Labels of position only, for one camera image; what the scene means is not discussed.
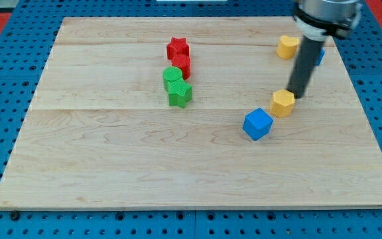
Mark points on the green star block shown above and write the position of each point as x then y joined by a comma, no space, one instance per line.
179,93

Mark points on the red star block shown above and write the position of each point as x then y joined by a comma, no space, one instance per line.
177,46

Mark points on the blue triangle block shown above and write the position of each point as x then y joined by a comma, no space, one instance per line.
320,57

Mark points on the green cylinder block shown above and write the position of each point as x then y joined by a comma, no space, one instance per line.
170,74

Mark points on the red cylinder block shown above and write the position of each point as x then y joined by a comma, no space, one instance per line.
182,62

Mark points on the wooden board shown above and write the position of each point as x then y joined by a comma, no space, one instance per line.
100,135

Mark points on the blue cube block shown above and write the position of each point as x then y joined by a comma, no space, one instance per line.
257,124

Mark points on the yellow hexagon block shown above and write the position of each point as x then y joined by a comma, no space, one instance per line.
282,103

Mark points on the yellow heart block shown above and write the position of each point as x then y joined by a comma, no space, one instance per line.
287,46

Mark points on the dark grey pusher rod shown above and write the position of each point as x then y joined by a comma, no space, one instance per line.
304,64

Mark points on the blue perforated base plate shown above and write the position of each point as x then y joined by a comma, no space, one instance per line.
25,43

